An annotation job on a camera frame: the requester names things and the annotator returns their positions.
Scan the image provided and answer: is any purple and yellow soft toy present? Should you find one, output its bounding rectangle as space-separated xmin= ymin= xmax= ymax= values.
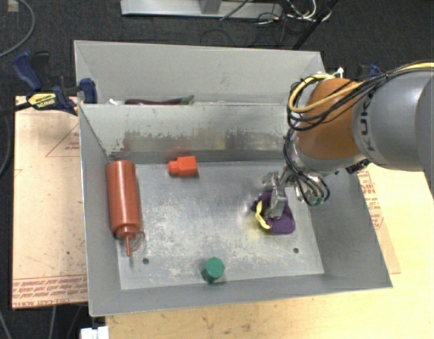
xmin=251 ymin=192 xmax=296 ymax=236

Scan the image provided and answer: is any grey metal bin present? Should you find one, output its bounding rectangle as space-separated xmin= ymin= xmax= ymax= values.
xmin=73 ymin=40 xmax=394 ymax=318

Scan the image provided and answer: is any green hexagonal block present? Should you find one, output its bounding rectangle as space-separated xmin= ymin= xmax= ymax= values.
xmin=200 ymin=256 xmax=226 ymax=284

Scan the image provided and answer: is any orange plastic block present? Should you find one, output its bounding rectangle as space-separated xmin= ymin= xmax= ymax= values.
xmin=167 ymin=155 xmax=198 ymax=177

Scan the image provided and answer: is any red-brown squeeze bottle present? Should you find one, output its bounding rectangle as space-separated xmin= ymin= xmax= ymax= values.
xmin=105 ymin=159 xmax=145 ymax=258

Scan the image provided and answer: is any brown cardboard board red print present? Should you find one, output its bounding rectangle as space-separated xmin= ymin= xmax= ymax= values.
xmin=11 ymin=95 xmax=402 ymax=311

